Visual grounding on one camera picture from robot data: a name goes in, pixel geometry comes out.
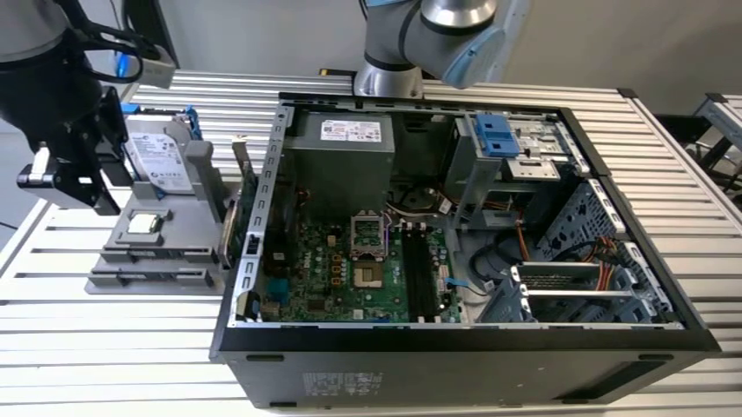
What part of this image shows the black PC case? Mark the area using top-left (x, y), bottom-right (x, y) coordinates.
top-left (208, 89), bottom-right (723, 412)

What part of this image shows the green graphics card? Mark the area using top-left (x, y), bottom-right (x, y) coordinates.
top-left (218, 134), bottom-right (260, 268)

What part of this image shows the orange yellow wire bundle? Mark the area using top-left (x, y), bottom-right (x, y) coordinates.
top-left (589, 236), bottom-right (623, 292)

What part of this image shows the grey parts rack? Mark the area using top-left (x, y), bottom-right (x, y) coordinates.
top-left (83, 138), bottom-right (244, 296)

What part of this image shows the silver CPU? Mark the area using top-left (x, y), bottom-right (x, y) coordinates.
top-left (126, 212), bottom-right (161, 234)

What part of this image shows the blue plastic drive latch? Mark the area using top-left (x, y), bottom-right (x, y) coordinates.
top-left (473, 115), bottom-right (521, 158)

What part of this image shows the thin orange wire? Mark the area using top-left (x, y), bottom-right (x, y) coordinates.
top-left (513, 219), bottom-right (531, 262)

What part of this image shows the black looped data cable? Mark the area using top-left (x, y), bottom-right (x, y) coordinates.
top-left (468, 242), bottom-right (516, 296)

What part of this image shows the metal socket cover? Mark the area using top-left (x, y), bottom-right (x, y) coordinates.
top-left (349, 210), bottom-right (388, 261)

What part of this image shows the green motherboard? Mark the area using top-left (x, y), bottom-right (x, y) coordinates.
top-left (260, 216), bottom-right (464, 325)

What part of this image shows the blue disk carrier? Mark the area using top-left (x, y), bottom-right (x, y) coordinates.
top-left (121, 103), bottom-right (201, 143)

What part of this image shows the silver hard disk drive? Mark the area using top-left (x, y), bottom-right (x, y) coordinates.
top-left (121, 115), bottom-right (196, 195)

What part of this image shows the neighbouring metal table frame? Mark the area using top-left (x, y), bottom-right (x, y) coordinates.
top-left (688, 93), bottom-right (742, 192)

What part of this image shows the grey power supply unit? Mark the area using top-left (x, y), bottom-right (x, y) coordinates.
top-left (282, 110), bottom-right (396, 218)

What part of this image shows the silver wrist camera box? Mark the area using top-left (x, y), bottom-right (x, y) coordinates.
top-left (141, 54), bottom-right (174, 90)

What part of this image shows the perforated metal disk bay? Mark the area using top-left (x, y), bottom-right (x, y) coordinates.
top-left (480, 177), bottom-right (676, 325)

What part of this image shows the RAM stick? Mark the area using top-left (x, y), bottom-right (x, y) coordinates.
top-left (103, 247), bottom-right (210, 256)
top-left (91, 269), bottom-right (208, 280)

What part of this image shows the black camera cable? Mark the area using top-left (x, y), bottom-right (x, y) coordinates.
top-left (62, 0), bottom-right (145, 84)

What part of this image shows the thin wire locking lever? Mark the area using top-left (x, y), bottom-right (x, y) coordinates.
top-left (381, 215), bottom-right (401, 261)

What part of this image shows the black RAM slot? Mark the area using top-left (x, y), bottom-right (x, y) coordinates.
top-left (417, 228), bottom-right (433, 317)
top-left (401, 228), bottom-right (418, 317)
top-left (409, 228), bottom-right (426, 317)
top-left (424, 228), bottom-right (441, 317)

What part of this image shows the CPU socket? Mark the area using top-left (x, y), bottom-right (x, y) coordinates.
top-left (352, 259), bottom-right (386, 291)

